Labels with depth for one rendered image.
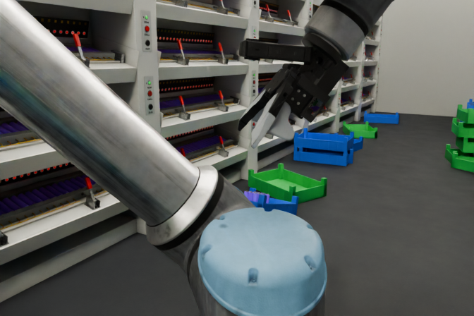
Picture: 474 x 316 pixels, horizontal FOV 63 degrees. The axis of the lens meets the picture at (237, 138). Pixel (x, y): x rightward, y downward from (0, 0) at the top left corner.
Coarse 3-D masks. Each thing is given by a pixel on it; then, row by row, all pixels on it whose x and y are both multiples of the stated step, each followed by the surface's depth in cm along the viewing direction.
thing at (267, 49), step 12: (240, 48) 62; (252, 48) 60; (264, 48) 60; (276, 48) 60; (288, 48) 61; (300, 48) 61; (312, 48) 61; (252, 60) 62; (288, 60) 61; (300, 60) 61
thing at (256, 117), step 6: (264, 90) 69; (258, 96) 70; (264, 96) 68; (258, 102) 68; (264, 102) 67; (252, 108) 69; (258, 108) 68; (264, 108) 69; (246, 114) 70; (252, 114) 70; (258, 114) 71; (240, 120) 71; (246, 120) 71; (240, 126) 72
